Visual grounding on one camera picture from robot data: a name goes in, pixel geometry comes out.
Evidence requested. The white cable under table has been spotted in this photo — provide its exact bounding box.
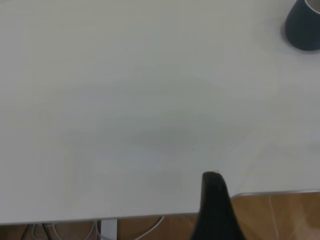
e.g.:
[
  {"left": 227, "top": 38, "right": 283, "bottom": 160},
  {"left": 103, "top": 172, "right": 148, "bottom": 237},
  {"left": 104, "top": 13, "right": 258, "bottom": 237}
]
[
  {"left": 23, "top": 219, "right": 101, "bottom": 240},
  {"left": 136, "top": 216, "right": 166, "bottom": 240}
]

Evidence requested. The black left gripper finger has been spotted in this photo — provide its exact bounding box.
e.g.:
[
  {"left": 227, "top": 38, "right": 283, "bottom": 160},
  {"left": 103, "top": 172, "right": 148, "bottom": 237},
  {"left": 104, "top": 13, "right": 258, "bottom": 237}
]
[{"left": 189, "top": 171, "right": 247, "bottom": 240}]

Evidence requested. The white table leg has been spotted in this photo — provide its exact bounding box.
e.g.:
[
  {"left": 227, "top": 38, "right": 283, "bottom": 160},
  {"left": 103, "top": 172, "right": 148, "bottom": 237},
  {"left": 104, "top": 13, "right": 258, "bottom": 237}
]
[{"left": 100, "top": 219, "right": 119, "bottom": 240}]

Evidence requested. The dark blue ceramic mug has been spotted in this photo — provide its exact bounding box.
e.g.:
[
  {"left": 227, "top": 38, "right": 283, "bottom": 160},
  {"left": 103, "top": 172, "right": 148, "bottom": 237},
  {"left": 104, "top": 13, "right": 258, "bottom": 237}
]
[{"left": 283, "top": 0, "right": 320, "bottom": 52}]

